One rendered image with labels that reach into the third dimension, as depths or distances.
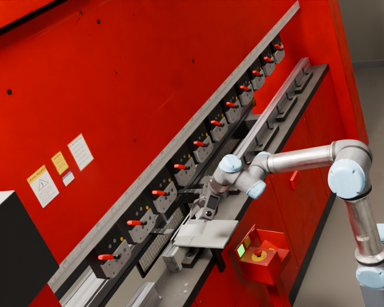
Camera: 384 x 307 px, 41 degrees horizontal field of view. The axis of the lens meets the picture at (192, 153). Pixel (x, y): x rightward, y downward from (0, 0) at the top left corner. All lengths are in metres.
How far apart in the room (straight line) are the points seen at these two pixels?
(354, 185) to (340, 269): 1.77
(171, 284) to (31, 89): 1.09
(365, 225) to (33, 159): 1.13
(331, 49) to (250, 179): 2.29
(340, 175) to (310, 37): 2.46
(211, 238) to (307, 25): 2.20
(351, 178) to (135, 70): 0.99
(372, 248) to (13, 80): 1.33
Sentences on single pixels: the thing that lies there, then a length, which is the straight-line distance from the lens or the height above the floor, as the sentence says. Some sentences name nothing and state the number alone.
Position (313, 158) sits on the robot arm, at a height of 1.36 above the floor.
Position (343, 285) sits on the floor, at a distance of 3.36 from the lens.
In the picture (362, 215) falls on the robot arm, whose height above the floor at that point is 1.21.
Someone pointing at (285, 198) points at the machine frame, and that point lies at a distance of 3.17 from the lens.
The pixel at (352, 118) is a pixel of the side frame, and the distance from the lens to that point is 4.30.
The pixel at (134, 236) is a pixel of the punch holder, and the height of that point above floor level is 1.23.
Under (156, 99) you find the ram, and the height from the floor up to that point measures 1.60.
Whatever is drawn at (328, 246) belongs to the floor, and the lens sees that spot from 3.65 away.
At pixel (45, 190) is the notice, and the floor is 1.64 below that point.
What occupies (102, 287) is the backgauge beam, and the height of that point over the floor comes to 0.97.
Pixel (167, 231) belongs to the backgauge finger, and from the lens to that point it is 2.46.
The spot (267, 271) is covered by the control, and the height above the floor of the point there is 0.75.
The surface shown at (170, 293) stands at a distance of 2.33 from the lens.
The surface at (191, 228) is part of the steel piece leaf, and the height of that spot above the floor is 1.00.
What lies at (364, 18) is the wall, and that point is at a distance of 6.00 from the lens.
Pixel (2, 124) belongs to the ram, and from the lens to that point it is 1.69.
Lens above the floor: 2.31
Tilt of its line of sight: 25 degrees down
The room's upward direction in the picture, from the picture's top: 22 degrees counter-clockwise
